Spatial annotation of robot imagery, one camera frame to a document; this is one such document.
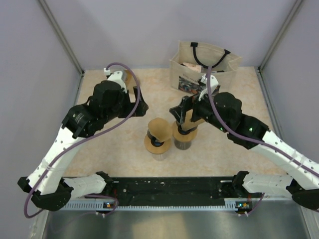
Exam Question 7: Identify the wooden dripper ring stand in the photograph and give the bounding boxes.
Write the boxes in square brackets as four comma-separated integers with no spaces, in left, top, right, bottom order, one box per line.
[172,121,198,142]

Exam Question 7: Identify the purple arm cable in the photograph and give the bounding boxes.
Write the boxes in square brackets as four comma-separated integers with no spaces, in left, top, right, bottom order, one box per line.
[207,66,319,217]
[23,62,143,219]

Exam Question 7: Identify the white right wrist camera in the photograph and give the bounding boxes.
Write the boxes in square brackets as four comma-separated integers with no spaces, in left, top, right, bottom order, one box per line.
[198,75,219,101]

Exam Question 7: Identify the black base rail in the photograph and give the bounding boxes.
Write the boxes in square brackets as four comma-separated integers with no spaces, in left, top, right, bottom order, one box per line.
[100,177,262,207]

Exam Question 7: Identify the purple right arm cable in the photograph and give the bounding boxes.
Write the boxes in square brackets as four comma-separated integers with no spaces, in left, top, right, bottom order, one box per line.
[207,66,319,217]

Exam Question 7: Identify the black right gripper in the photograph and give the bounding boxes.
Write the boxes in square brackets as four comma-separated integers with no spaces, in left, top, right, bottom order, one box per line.
[169,87,229,133]

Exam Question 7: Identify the cream canvas tote bag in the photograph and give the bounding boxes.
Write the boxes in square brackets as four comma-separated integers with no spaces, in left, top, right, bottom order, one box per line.
[169,41,242,94]

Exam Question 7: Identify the brown cardboard box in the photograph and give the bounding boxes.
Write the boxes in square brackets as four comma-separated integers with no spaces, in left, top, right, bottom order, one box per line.
[123,70,137,95]

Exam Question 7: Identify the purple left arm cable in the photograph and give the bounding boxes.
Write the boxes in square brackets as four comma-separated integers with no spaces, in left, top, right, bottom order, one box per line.
[23,62,143,219]

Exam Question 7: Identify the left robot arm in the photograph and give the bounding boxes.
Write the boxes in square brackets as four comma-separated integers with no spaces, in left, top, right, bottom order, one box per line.
[17,80,149,213]

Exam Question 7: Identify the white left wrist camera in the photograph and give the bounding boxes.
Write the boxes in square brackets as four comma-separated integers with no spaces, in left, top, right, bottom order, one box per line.
[103,68,127,93]

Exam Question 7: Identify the blue glass dripper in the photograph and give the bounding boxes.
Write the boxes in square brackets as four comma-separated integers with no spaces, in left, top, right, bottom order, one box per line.
[177,125,197,135]
[148,136,164,147]

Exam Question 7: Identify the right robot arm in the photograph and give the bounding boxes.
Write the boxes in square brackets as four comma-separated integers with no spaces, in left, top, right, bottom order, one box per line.
[169,92,319,211]

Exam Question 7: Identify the clear glass beaker wooden collar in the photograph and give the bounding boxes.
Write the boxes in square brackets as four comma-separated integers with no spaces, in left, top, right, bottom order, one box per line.
[152,152,168,161]

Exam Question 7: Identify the wooden ring stand front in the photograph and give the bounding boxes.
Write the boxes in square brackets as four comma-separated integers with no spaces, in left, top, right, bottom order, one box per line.
[144,136,172,154]

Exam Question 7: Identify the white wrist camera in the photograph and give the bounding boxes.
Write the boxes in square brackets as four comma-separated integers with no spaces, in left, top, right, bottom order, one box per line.
[198,75,219,101]
[103,68,127,93]

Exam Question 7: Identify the smoked glass carafe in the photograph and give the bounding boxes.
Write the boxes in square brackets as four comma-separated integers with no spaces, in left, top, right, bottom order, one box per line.
[174,139,192,150]

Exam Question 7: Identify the brown paper coffee filter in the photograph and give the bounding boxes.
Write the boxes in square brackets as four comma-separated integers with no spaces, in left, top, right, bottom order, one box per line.
[180,110,205,131]

